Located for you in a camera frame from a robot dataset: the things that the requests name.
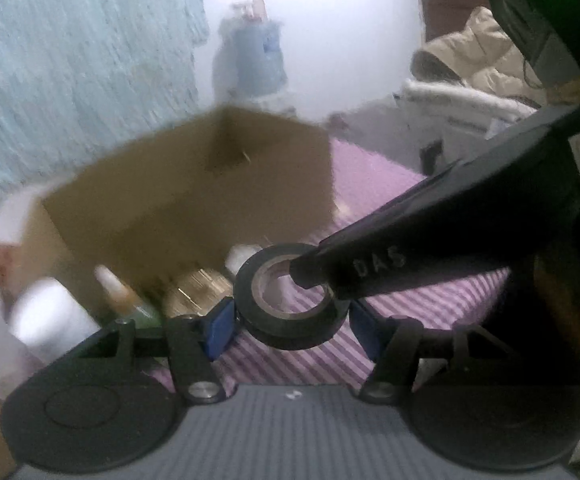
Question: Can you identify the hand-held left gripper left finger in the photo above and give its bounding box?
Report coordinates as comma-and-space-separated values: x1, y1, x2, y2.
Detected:
70, 297, 236, 406

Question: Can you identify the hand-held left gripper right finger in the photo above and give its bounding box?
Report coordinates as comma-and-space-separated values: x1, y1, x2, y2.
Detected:
349, 300, 513, 405

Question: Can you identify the black tape roll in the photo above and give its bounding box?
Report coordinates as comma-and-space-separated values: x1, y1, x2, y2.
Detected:
233, 242, 352, 351

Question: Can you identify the green dropper bottle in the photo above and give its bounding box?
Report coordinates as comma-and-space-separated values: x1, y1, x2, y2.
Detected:
95, 265, 163, 327

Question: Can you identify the brown cardboard box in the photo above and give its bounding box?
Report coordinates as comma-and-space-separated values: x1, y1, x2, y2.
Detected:
20, 105, 333, 301

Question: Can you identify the purple checkered tablecloth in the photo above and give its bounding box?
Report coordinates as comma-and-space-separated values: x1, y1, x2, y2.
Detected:
150, 137, 513, 393

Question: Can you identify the white fleece blanket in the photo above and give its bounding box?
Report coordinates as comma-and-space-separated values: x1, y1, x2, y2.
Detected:
400, 77, 538, 128

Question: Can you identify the beige jacket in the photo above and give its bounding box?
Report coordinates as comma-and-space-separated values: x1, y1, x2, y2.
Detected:
410, 6, 548, 111

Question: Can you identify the white supplement bottle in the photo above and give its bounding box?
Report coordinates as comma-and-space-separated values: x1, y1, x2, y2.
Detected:
12, 280, 101, 361

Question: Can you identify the brown wooden door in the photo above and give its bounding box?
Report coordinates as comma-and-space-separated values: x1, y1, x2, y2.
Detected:
416, 0, 488, 42

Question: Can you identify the teal floral cloth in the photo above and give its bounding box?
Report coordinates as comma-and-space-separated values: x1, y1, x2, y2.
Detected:
0, 0, 209, 211

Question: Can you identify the cluster of small bottles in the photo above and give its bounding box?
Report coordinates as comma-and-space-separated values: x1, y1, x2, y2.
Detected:
229, 0, 267, 22

